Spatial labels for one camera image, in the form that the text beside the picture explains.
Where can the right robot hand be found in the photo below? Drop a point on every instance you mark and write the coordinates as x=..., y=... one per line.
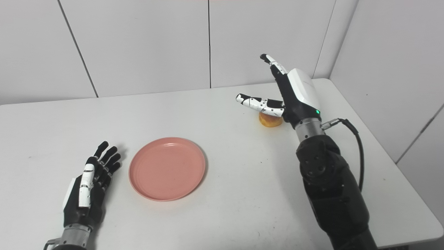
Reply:
x=291, y=93

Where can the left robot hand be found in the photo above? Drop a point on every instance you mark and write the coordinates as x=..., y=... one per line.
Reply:
x=88, y=194

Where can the cream puff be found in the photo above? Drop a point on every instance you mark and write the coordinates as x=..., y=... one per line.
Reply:
x=270, y=120

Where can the pink plate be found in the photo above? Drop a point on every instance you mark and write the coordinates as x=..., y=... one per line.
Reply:
x=167, y=169

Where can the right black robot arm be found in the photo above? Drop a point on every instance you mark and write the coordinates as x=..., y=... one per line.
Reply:
x=329, y=187

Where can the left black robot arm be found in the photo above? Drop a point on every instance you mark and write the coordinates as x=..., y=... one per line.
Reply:
x=69, y=239

